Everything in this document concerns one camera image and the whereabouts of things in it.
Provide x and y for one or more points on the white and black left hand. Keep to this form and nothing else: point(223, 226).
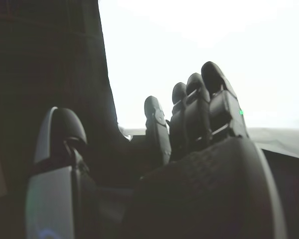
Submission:
point(204, 189)

